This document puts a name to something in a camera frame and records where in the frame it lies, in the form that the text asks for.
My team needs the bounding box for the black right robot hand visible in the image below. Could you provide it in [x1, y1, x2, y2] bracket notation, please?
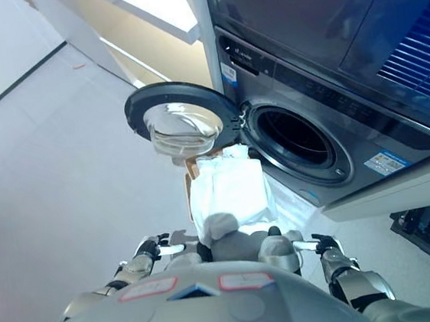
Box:
[292, 231, 344, 258]

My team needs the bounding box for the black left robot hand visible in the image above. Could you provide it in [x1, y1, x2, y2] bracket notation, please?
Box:
[132, 230, 187, 262]

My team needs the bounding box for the red bordered chest label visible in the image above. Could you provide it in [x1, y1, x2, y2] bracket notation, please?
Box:
[116, 276, 180, 304]
[217, 268, 275, 294]

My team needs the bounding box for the small blue washer badge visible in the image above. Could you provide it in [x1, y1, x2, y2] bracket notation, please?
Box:
[298, 187, 320, 205]

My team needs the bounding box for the silver right robot leg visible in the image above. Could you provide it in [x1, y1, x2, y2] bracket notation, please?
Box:
[256, 233, 303, 280]

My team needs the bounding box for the black left robot foot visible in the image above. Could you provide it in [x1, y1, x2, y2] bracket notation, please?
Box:
[195, 241, 213, 263]

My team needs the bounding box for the grey robot torso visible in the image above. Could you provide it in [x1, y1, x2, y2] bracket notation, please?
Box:
[0, 238, 430, 322]

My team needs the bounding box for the white appliance cabinet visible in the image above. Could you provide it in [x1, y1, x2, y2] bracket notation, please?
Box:
[182, 0, 430, 244]

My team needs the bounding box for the white cloth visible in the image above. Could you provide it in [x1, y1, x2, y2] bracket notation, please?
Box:
[184, 141, 280, 249]

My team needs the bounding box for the energy label sticker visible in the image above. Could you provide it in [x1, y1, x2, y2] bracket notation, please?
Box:
[366, 148, 412, 179]

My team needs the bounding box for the round glass washer door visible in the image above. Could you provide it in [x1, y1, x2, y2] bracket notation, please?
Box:
[121, 74, 249, 171]

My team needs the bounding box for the blue white washer sticker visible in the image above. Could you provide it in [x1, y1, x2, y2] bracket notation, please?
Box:
[220, 60, 239, 88]

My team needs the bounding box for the white open shelf unit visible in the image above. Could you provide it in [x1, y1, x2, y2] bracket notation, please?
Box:
[24, 0, 215, 100]

